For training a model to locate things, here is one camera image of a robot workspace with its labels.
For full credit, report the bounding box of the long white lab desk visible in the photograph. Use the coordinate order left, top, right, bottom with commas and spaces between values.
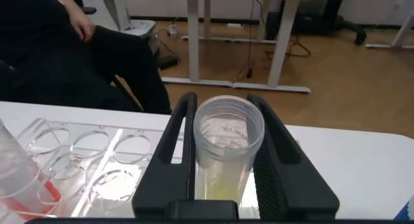
365, 10, 414, 50

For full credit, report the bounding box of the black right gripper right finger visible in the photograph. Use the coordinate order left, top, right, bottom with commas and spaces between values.
247, 93, 340, 221

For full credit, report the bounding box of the yellow pigment test tube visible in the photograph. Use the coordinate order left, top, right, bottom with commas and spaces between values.
193, 95, 266, 209

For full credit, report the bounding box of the grey white robot stand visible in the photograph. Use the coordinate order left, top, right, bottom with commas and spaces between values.
101, 0, 157, 37

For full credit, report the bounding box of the clear acrylic tube rack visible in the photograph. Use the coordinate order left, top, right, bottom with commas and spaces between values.
0, 117, 259, 220

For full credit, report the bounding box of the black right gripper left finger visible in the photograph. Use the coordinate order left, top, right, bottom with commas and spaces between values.
131, 92, 198, 219

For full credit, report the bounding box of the red pigment test tube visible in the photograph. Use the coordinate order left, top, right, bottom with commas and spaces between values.
0, 117, 62, 220

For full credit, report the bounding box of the man in black clothes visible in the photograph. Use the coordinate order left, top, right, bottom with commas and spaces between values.
0, 0, 172, 115

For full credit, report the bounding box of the white power strip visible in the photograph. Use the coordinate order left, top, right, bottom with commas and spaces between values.
168, 22, 180, 41

